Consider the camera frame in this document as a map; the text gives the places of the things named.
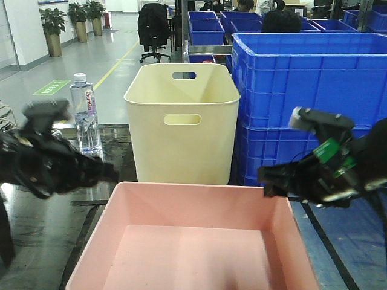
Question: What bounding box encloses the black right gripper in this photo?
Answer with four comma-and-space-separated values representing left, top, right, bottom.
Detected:
257, 144, 363, 208

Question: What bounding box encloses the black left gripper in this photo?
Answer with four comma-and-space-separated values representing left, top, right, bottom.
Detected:
5, 129, 119, 199

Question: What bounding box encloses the pink plastic bin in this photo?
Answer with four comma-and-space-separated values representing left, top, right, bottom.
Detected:
66, 182, 319, 289

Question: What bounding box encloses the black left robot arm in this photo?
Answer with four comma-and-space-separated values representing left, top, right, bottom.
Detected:
1, 129, 119, 199

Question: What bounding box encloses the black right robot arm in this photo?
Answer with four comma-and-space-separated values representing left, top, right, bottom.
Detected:
257, 119, 386, 208

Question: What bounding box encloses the cream plastic bin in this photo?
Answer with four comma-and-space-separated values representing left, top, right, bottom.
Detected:
124, 63, 240, 185

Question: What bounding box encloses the large blue crate lower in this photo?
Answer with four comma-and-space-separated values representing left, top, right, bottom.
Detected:
234, 122, 376, 187

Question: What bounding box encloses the large blue crate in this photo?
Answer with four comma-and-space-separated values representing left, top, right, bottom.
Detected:
232, 33, 386, 128
234, 122, 376, 187

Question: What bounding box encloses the clear water bottle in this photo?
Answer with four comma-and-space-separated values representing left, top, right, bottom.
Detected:
70, 72, 102, 153

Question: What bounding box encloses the large blue crate upper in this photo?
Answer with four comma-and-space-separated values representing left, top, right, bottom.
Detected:
232, 33, 386, 128

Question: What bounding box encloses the potted plant gold pot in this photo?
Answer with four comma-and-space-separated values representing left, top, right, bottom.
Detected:
39, 8, 66, 57

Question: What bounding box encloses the black office chair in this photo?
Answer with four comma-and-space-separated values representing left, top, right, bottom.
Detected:
137, 3, 171, 63

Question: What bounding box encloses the person with black hair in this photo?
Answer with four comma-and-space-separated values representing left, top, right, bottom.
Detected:
261, 10, 302, 33

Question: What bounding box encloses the blue crate far left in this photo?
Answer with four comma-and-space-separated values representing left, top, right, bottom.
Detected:
188, 11, 225, 45

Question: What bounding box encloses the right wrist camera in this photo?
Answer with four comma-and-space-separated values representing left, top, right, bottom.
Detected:
288, 106, 355, 132

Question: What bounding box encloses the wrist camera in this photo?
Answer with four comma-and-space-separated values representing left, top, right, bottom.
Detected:
288, 106, 355, 132
21, 100, 71, 134

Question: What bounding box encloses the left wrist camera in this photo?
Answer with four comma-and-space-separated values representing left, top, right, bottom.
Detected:
21, 100, 71, 134

